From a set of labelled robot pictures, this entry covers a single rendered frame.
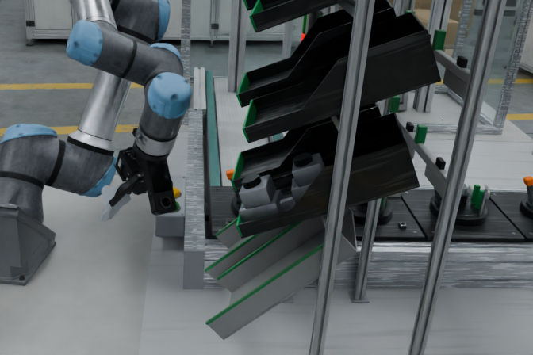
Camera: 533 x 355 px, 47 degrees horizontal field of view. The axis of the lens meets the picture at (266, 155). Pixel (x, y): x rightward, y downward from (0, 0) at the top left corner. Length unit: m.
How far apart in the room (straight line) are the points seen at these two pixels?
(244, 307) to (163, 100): 0.38
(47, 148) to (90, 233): 0.25
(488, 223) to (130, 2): 1.02
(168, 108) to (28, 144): 0.49
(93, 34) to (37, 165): 0.45
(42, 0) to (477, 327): 5.81
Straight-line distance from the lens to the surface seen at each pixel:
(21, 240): 1.39
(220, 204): 1.49
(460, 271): 1.50
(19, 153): 1.49
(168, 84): 1.10
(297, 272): 0.97
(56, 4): 6.66
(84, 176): 1.52
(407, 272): 1.45
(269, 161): 1.14
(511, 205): 1.72
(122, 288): 1.40
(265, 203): 0.94
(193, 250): 1.34
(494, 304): 1.51
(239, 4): 2.39
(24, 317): 1.35
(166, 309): 1.33
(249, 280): 1.14
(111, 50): 1.15
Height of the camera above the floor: 1.69
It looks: 24 degrees down
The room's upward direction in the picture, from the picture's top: 5 degrees clockwise
